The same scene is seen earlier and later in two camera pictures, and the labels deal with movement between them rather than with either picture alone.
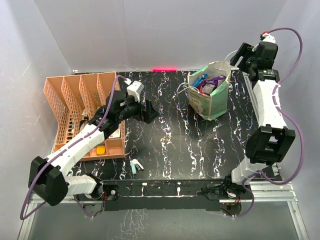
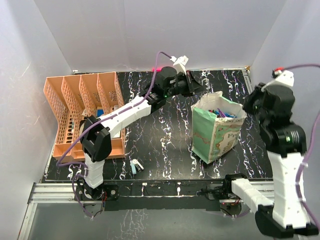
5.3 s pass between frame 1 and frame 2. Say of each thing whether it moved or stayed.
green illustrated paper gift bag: moved
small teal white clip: stayed
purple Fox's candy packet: moved
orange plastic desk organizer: stayed
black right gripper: moved
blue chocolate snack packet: moved
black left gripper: moved
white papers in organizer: stayed
